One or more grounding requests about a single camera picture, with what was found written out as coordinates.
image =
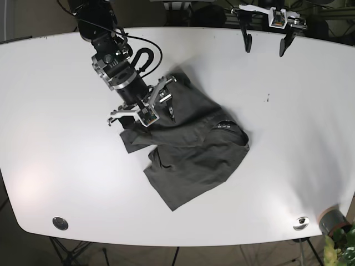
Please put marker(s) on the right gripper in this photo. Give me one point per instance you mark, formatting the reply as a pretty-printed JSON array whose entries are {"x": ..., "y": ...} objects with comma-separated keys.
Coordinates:
[{"x": 134, "y": 109}]

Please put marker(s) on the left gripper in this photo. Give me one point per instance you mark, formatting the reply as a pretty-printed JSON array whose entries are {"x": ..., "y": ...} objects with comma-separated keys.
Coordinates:
[{"x": 277, "y": 18}]

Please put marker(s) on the dark grey T-shirt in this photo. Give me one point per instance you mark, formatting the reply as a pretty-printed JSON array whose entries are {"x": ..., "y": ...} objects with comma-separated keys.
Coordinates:
[{"x": 197, "y": 144}]

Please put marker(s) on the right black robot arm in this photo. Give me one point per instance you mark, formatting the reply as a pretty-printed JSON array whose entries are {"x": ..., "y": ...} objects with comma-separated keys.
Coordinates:
[{"x": 119, "y": 66}]

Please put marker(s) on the left metal table grommet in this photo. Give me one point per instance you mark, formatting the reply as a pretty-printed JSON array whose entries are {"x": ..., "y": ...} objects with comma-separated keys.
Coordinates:
[{"x": 60, "y": 223}]

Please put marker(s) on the metal table grommet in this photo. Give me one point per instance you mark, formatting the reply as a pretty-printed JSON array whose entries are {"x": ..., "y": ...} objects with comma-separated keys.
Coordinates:
[
  {"x": 60, "y": 223},
  {"x": 301, "y": 223}
]

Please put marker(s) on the right metal table grommet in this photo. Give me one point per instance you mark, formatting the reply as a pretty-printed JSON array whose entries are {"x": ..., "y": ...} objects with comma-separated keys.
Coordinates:
[{"x": 301, "y": 223}]

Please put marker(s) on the grey plant pot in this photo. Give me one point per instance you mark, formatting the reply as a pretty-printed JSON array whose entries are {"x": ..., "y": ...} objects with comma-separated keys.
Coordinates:
[{"x": 332, "y": 219}]

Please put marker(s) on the green plant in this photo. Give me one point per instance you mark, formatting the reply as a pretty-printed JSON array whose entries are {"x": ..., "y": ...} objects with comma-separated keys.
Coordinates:
[{"x": 339, "y": 249}]

